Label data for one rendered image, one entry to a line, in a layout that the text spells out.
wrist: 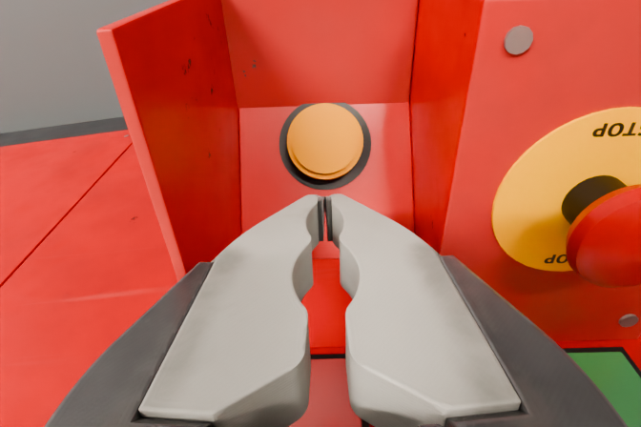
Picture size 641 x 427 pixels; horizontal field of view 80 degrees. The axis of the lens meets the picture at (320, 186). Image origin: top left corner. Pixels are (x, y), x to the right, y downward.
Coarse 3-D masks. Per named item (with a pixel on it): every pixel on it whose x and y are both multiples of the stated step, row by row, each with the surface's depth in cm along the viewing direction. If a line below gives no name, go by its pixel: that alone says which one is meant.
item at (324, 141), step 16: (304, 112) 19; (320, 112) 19; (336, 112) 19; (304, 128) 19; (320, 128) 19; (336, 128) 19; (352, 128) 19; (288, 144) 19; (304, 144) 19; (320, 144) 19; (336, 144) 19; (352, 144) 19; (304, 160) 19; (320, 160) 19; (336, 160) 19; (352, 160) 19; (320, 176) 19; (336, 176) 19
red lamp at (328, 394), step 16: (320, 368) 18; (336, 368) 18; (320, 384) 17; (336, 384) 17; (320, 400) 17; (336, 400) 16; (304, 416) 16; (320, 416) 16; (336, 416) 16; (352, 416) 16
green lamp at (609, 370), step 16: (608, 352) 18; (592, 368) 17; (608, 368) 17; (624, 368) 17; (608, 384) 17; (624, 384) 17; (640, 384) 17; (624, 400) 16; (640, 400) 16; (624, 416) 16; (640, 416) 16
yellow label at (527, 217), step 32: (576, 128) 13; (608, 128) 13; (640, 128) 13; (544, 160) 13; (576, 160) 13; (608, 160) 13; (640, 160) 13; (512, 192) 14; (544, 192) 14; (512, 224) 15; (544, 224) 15; (512, 256) 16; (544, 256) 16
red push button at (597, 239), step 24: (576, 192) 14; (600, 192) 13; (624, 192) 12; (576, 216) 13; (600, 216) 12; (624, 216) 11; (576, 240) 12; (600, 240) 12; (624, 240) 12; (576, 264) 13; (600, 264) 12; (624, 264) 12
